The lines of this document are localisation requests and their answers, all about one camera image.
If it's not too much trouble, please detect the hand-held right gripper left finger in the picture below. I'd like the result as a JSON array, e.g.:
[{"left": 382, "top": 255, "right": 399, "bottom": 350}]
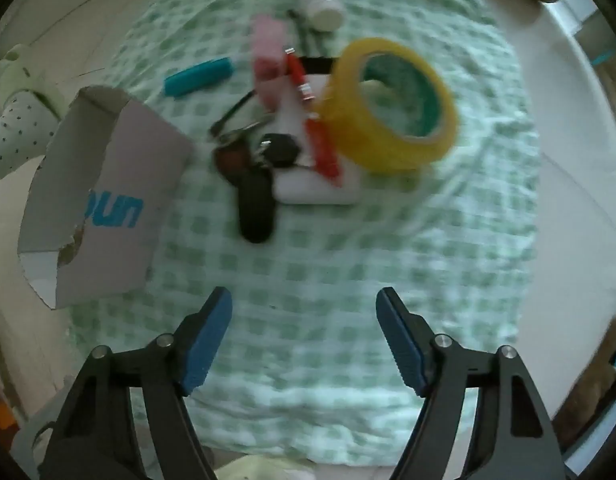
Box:
[{"left": 40, "top": 287, "right": 233, "bottom": 480}]

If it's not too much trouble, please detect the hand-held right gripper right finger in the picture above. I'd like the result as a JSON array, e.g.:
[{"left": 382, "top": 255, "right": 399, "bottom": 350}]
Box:
[{"left": 375, "top": 287, "right": 568, "bottom": 480}]

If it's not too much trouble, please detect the key bunch with black fob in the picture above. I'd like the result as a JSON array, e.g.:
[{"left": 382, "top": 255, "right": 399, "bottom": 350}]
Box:
[{"left": 208, "top": 89, "right": 301, "bottom": 245}]

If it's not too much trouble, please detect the white power bank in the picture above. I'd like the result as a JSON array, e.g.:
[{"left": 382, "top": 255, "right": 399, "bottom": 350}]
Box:
[{"left": 273, "top": 57, "right": 361, "bottom": 206}]

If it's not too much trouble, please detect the torn cardboard box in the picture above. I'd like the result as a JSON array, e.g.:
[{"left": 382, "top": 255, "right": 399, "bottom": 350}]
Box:
[{"left": 17, "top": 86, "right": 196, "bottom": 311}]

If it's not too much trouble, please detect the red pen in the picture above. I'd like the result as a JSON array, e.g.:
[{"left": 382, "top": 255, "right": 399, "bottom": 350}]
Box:
[{"left": 284, "top": 47, "right": 341, "bottom": 181}]

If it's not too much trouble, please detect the yellow tape roll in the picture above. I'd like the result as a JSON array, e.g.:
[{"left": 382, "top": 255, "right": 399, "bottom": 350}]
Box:
[{"left": 315, "top": 37, "right": 459, "bottom": 173}]

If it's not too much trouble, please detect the teal lighter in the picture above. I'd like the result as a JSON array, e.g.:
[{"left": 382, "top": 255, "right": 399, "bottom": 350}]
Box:
[{"left": 163, "top": 57, "right": 233, "bottom": 98}]

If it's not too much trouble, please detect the green checkered cloth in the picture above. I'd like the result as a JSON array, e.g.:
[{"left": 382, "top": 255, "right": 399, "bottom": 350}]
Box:
[{"left": 58, "top": 0, "right": 541, "bottom": 466}]

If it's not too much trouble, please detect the brown furry object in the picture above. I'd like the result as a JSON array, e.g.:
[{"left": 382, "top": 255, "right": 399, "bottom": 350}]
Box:
[{"left": 555, "top": 315, "right": 616, "bottom": 443}]

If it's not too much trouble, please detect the person's left foot dotted sock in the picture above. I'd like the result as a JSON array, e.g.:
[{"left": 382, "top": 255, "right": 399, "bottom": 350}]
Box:
[{"left": 0, "top": 91, "right": 59, "bottom": 186}]

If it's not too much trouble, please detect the white shelf unit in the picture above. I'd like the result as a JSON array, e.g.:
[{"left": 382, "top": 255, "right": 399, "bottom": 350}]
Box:
[{"left": 540, "top": 0, "right": 616, "bottom": 68}]

